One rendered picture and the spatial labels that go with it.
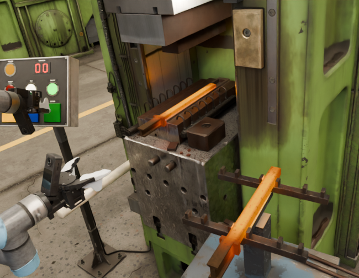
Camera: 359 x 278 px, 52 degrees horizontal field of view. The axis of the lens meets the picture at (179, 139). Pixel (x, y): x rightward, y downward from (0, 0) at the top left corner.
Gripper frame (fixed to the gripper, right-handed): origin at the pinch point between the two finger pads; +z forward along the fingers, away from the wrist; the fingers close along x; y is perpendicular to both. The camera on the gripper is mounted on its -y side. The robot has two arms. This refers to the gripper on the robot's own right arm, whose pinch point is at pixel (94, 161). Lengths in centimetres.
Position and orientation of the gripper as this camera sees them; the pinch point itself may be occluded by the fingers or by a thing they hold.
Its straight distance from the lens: 115.4
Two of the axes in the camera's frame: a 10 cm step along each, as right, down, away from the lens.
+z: 6.2, -4.6, 6.4
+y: 1.3, 8.6, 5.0
